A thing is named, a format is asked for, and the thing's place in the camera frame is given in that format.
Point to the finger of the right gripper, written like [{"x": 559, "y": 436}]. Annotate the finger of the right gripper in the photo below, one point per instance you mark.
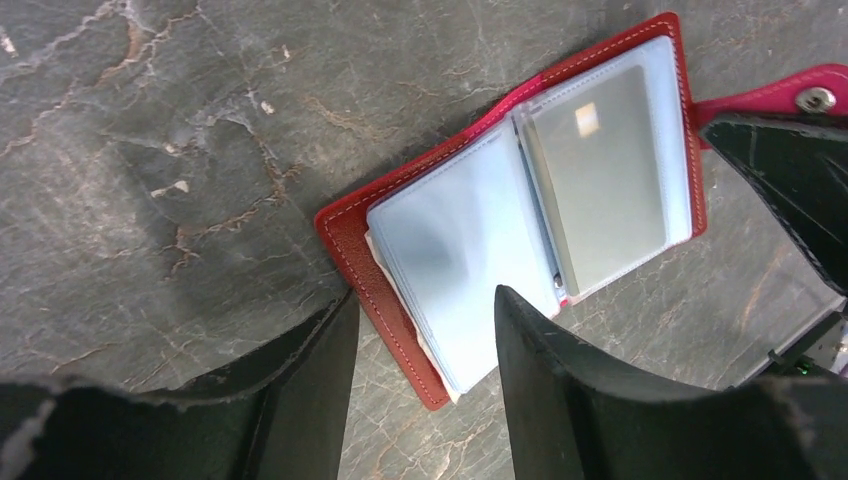
[{"x": 797, "y": 165}]

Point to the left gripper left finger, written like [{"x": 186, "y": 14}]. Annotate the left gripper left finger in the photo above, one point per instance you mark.
[{"x": 278, "y": 412}]

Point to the grey credit card gold chip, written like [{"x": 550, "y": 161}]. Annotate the grey credit card gold chip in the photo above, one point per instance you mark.
[{"x": 596, "y": 171}]

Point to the red leather card holder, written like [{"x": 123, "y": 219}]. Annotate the red leather card holder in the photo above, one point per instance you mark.
[{"x": 425, "y": 246}]

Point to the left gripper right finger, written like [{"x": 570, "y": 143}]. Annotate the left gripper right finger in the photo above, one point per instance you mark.
[{"x": 576, "y": 412}]

